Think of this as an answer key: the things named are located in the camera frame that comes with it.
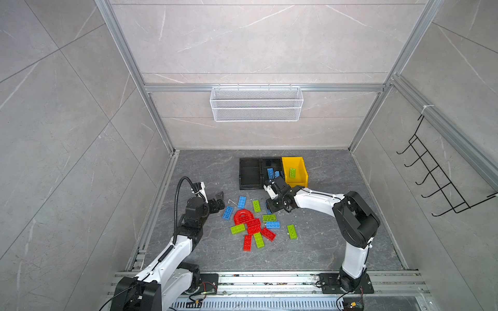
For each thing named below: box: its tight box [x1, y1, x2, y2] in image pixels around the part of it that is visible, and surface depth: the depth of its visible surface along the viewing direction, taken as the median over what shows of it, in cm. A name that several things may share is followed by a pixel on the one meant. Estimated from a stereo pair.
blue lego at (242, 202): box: [237, 195, 248, 210], surface depth 97 cm
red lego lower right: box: [260, 226, 277, 242], surface depth 87 cm
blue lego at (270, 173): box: [267, 167, 275, 180], surface depth 109 cm
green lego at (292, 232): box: [286, 224, 298, 240], surface depth 89 cm
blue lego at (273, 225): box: [265, 221, 281, 229], surface depth 90 cm
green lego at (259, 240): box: [253, 231, 265, 249], surface depth 85 cm
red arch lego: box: [233, 208, 255, 226], surface depth 92 cm
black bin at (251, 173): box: [239, 157, 264, 190], surface depth 113 cm
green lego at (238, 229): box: [230, 223, 246, 235], surface depth 88 cm
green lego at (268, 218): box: [261, 214, 277, 224], surface depth 92 cm
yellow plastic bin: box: [281, 156, 309, 188], surface depth 109 cm
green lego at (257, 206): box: [252, 199, 262, 213], surface depth 97 cm
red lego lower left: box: [243, 234, 253, 252], surface depth 84 cm
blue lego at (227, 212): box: [222, 206, 235, 221], surface depth 92 cm
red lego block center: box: [246, 218, 262, 236], surface depth 88 cm
